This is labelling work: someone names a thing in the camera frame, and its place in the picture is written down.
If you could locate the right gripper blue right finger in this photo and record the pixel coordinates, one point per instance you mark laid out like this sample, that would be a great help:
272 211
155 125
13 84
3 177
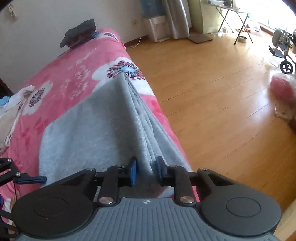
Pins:
178 178

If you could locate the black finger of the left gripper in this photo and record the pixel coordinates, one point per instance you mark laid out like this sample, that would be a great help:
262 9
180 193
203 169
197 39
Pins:
24 179

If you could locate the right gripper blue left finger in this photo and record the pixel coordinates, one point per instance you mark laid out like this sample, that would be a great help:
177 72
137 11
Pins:
113 179

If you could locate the grey sweatpants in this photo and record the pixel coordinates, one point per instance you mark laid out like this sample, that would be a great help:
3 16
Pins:
106 129

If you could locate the brown folded clothes in stack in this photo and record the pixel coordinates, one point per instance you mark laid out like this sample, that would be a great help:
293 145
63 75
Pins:
83 39

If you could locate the folding table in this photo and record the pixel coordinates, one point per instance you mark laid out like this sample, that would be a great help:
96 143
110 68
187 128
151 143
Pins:
223 17

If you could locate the beige garment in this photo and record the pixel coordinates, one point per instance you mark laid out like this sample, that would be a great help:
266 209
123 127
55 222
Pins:
8 120

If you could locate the white garment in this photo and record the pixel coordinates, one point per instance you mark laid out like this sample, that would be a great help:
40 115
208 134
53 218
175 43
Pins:
8 102

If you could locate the pink floral blanket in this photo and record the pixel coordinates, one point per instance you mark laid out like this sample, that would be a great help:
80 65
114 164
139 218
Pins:
59 86

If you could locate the brown floor mat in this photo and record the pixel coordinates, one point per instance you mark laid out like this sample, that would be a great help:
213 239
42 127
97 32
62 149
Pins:
199 38

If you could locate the pink bag on floor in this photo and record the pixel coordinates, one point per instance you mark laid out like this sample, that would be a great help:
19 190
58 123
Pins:
282 86

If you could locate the black folded garment on stack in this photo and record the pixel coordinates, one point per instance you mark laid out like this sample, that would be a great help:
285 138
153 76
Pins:
83 28

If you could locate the metal pet bowl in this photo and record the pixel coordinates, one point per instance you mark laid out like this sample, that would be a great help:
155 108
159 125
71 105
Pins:
242 39

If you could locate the white water dispenser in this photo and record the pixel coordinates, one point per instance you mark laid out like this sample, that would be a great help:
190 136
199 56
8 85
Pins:
157 28

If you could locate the olive cabinet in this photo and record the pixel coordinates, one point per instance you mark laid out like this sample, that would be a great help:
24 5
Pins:
201 16

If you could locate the beige curtain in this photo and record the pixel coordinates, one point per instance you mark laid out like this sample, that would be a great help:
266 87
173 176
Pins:
176 18

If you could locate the blue water bottle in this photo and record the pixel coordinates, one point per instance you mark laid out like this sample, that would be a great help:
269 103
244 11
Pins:
152 8

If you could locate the wheelchair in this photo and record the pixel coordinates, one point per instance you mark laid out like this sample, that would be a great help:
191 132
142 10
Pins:
282 42

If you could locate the wall hook rack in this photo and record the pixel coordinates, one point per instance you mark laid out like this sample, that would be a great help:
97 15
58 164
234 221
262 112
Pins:
12 12

